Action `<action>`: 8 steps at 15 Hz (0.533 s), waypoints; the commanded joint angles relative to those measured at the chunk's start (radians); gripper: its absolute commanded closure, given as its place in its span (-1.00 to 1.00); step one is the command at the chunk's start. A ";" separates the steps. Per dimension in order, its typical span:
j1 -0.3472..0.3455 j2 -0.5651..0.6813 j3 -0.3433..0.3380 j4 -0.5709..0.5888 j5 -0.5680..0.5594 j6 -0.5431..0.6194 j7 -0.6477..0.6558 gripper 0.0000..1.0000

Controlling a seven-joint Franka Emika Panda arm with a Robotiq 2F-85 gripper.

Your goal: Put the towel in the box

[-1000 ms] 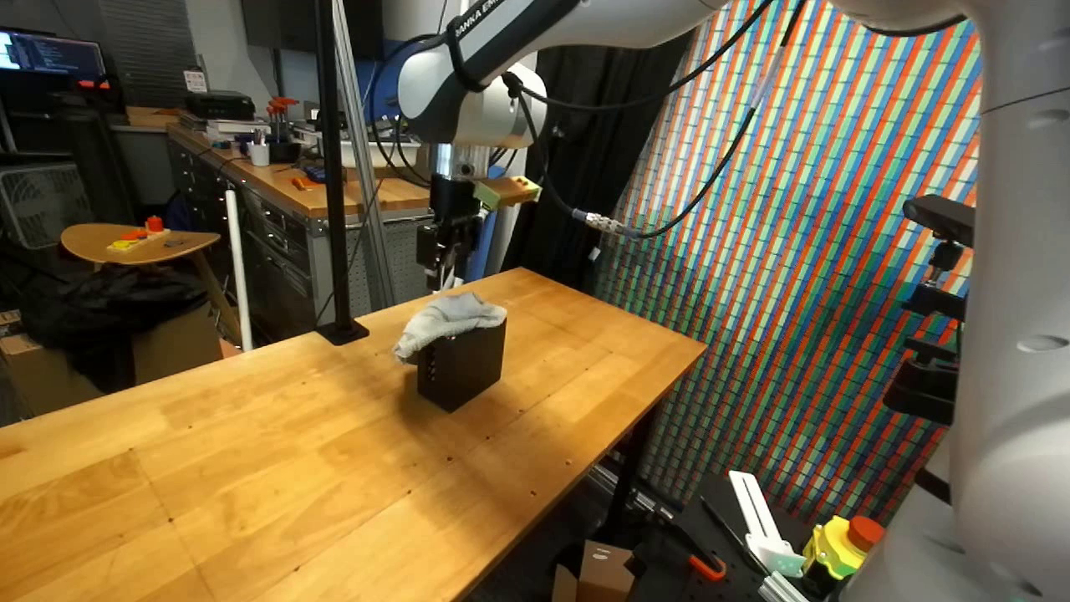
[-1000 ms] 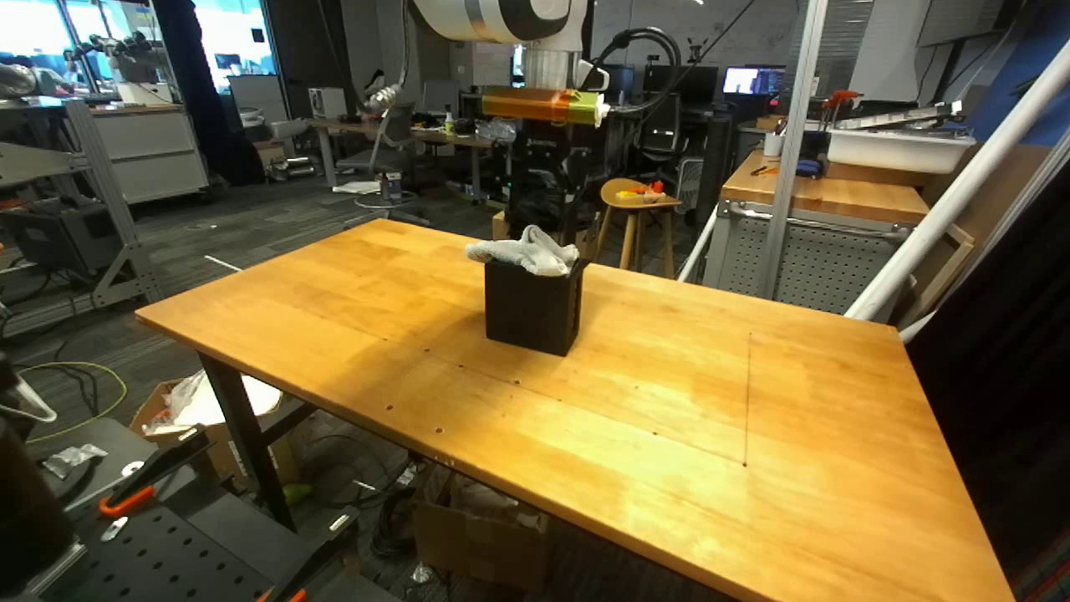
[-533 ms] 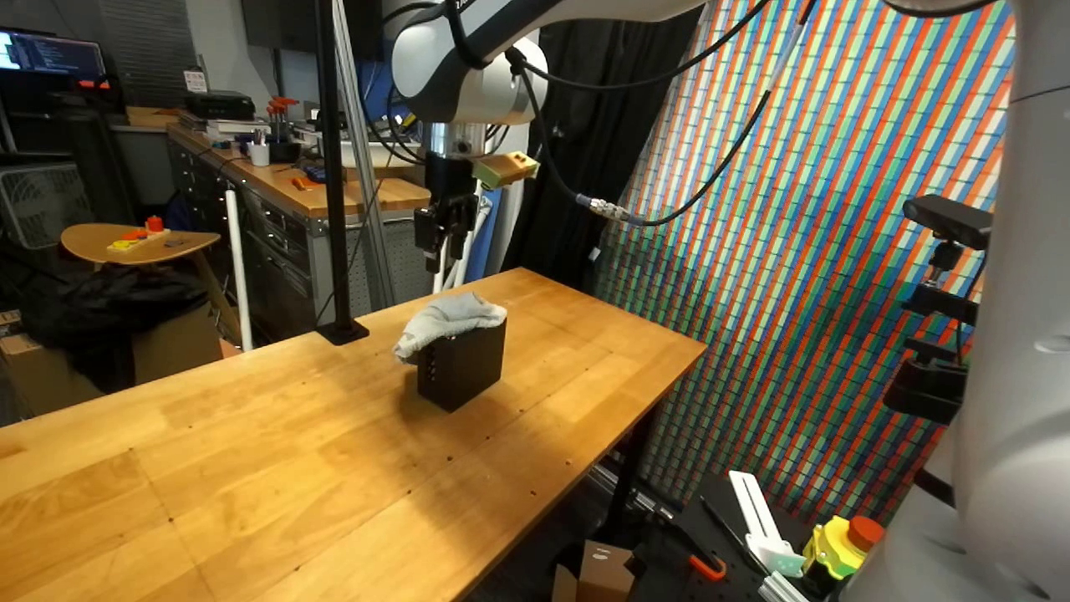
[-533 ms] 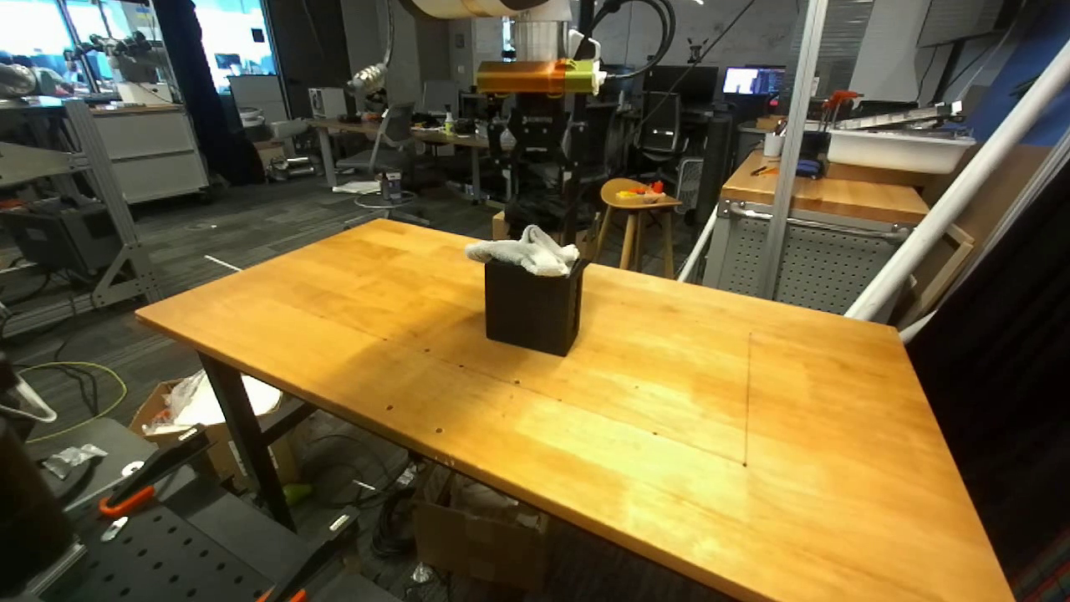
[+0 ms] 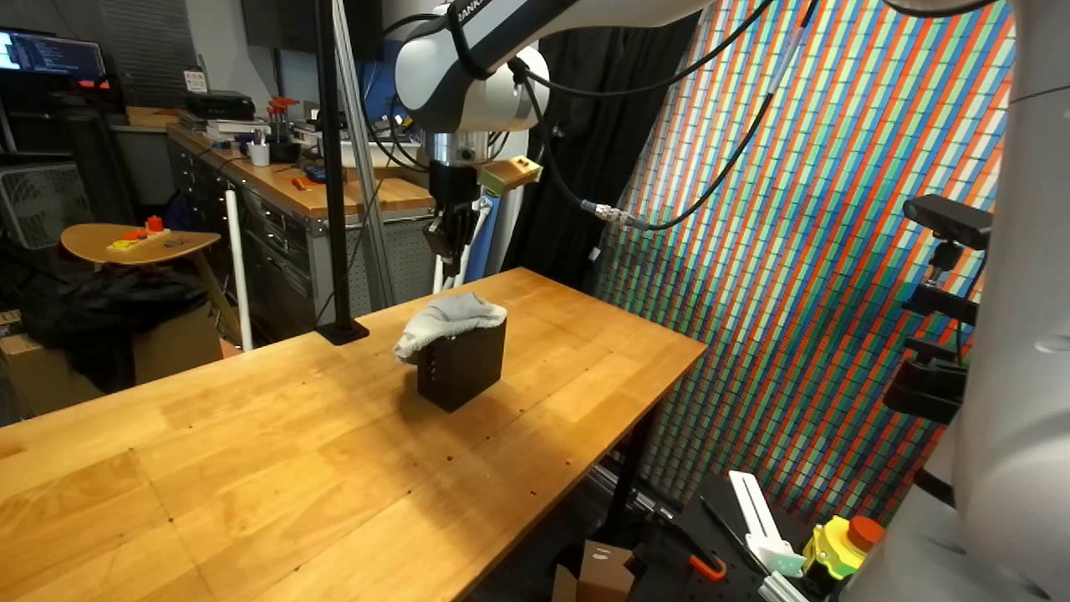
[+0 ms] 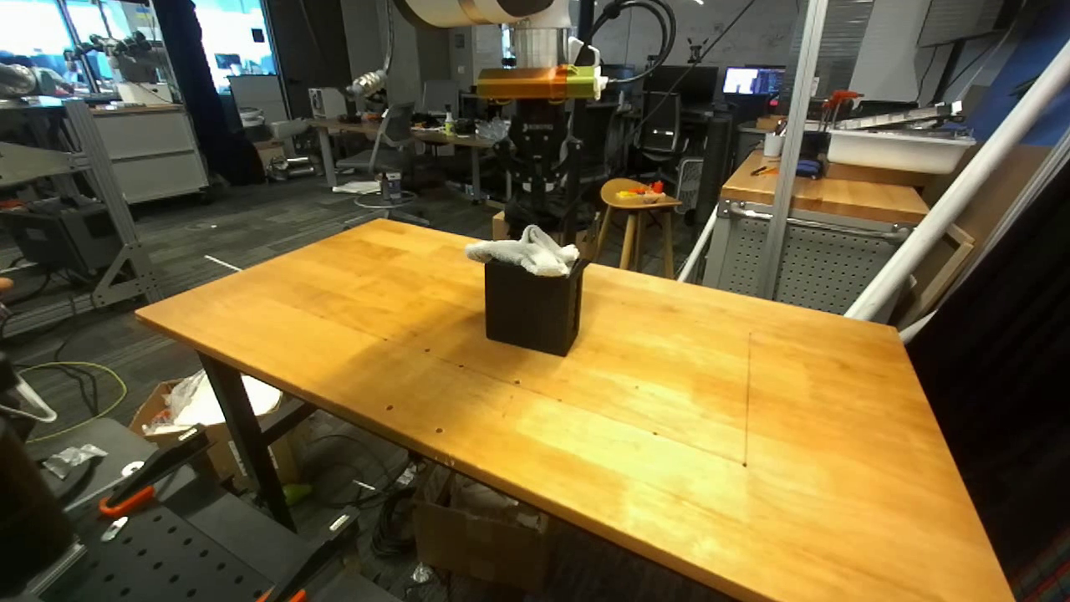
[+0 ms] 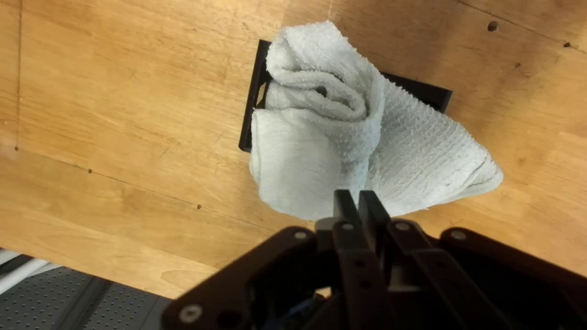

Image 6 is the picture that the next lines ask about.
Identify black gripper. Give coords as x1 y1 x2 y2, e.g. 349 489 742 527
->
502 102 590 242

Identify white terry towel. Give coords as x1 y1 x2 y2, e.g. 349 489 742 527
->
463 220 586 281

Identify black perforated box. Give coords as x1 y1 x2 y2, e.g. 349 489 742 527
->
481 258 590 360

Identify small cardboard box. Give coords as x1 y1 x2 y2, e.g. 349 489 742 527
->
412 489 559 596

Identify cardboard box with white bag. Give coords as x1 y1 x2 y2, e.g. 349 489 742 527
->
130 368 286 484

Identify orange yellow toy pieces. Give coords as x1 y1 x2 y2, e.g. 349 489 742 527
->
613 178 670 204

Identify round wooden stool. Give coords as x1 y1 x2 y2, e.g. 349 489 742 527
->
594 174 684 281

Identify black office chair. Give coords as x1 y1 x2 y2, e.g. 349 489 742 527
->
635 83 692 181

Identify thin white tube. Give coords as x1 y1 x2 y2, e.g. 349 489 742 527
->
674 202 724 284

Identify black pole stand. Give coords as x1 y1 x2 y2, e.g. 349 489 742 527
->
562 0 598 272

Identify computer monitor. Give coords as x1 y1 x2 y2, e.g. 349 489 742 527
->
717 65 790 102

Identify grey aluminium pole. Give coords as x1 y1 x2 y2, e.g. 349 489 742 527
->
759 0 837 303

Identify red tool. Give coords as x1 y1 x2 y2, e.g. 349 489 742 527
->
816 88 866 116

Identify white storage bin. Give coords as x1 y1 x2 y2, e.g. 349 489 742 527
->
827 116 984 178

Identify black table leg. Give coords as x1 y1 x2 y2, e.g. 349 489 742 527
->
197 353 302 537

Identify white cabinet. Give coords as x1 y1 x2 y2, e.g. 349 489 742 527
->
94 104 215 208

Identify white pole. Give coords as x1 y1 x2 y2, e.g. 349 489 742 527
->
896 136 1070 345
842 39 1070 328

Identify grey metal shelving rack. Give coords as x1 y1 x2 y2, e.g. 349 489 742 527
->
0 98 161 339

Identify blue board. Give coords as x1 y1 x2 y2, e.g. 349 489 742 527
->
966 5 1070 146

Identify black perforated plate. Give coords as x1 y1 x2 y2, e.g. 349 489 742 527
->
42 489 404 602

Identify clear plastic bag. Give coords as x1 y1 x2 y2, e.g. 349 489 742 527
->
39 443 110 484

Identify person's dark clothed leg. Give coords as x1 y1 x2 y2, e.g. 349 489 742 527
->
0 415 75 599

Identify yellow-green orange wrist camera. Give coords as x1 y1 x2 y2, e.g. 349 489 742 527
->
474 65 613 107

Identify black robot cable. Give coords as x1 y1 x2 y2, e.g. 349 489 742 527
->
586 0 681 88

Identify yellow floor cable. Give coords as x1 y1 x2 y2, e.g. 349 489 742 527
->
13 357 134 450

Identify orange-handled tool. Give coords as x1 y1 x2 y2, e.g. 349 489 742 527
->
98 426 215 527

